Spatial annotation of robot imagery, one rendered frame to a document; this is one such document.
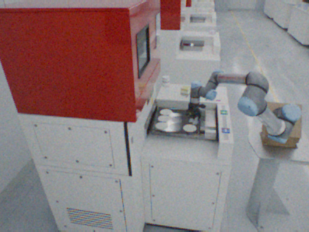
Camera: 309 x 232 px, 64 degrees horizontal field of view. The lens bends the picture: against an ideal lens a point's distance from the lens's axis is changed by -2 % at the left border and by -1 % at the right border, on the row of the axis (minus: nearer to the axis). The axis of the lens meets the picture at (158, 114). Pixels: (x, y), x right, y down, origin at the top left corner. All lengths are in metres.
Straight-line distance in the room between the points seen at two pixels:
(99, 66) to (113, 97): 0.18
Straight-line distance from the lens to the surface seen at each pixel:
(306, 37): 8.27
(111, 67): 1.27
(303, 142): 2.17
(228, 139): 1.74
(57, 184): 1.96
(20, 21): 1.44
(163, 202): 2.07
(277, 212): 2.66
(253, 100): 1.40
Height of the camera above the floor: 1.96
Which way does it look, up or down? 31 degrees down
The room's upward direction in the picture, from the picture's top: 1 degrees counter-clockwise
